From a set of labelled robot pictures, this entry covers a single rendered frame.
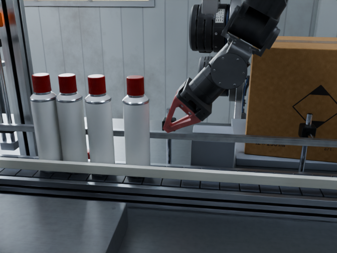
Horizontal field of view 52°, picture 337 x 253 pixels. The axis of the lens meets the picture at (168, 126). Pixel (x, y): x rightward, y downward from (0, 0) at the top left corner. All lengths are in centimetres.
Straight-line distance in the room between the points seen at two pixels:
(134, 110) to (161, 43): 253
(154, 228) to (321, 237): 30
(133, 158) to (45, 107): 20
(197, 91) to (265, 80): 25
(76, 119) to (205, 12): 54
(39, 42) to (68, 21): 39
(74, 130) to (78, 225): 20
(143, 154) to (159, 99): 260
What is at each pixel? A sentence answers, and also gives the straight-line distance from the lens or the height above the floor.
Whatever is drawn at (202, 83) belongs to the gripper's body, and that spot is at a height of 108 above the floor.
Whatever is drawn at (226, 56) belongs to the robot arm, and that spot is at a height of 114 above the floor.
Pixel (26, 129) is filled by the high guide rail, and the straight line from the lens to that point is 82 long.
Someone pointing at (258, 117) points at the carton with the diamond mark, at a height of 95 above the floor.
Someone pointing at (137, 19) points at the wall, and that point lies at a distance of 321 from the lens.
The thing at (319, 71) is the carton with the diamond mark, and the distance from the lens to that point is 85.
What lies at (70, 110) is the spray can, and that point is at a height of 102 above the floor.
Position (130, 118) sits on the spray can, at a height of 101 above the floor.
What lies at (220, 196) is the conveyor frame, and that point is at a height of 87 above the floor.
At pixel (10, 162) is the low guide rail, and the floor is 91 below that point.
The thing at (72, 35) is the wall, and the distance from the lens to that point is 346.
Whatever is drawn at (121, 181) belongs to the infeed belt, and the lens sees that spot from 71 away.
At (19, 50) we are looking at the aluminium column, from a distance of 88.
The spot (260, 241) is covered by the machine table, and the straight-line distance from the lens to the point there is 65.
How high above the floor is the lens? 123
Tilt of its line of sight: 21 degrees down
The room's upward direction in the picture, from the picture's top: straight up
